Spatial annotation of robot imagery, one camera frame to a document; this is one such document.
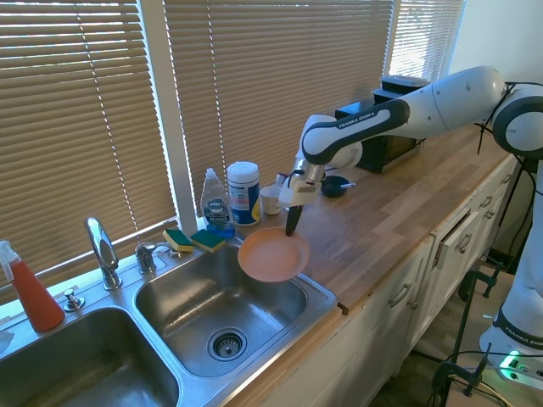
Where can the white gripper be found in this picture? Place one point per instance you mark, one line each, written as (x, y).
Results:
(302, 191)

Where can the orange plastic plate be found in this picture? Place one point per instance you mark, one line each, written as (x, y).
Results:
(271, 256)

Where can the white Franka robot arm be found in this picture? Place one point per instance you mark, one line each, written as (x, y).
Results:
(445, 102)

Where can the white mug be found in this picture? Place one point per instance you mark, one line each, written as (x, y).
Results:
(269, 201)

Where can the stainless steel double sink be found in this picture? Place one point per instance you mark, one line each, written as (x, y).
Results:
(203, 309)

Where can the metal sink drain strainer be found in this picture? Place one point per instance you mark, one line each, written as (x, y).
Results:
(227, 344)

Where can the small chrome sink knob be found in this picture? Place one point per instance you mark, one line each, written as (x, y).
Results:
(74, 301)

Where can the dark blue bowl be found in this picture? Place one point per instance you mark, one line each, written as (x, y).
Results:
(333, 188)

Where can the white disinfecting wipes canister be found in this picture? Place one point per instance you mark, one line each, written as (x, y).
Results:
(244, 191)

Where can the clear Dawn dish soap bottle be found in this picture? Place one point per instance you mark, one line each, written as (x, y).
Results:
(216, 207)

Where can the yellow green sponge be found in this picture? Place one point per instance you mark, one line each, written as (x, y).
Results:
(178, 241)
(208, 240)

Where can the black toaster oven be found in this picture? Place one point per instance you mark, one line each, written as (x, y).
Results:
(388, 150)

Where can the wide beige window blind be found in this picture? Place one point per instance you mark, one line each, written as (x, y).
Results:
(76, 127)
(275, 85)

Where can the white kitchen cabinet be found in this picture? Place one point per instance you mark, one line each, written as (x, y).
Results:
(382, 335)

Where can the black appliance with grey lid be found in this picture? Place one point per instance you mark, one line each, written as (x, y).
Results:
(394, 87)

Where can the black clamp stand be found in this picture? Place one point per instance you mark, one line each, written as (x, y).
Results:
(466, 288)

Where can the chrome kitchen faucet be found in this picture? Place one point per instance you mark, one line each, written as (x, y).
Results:
(104, 254)

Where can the black clamp with screw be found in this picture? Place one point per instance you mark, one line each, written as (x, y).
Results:
(456, 371)

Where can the narrow bright window blind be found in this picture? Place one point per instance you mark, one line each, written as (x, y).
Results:
(424, 38)

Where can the orange liquid spray bottle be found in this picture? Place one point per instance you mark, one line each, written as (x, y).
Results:
(36, 297)

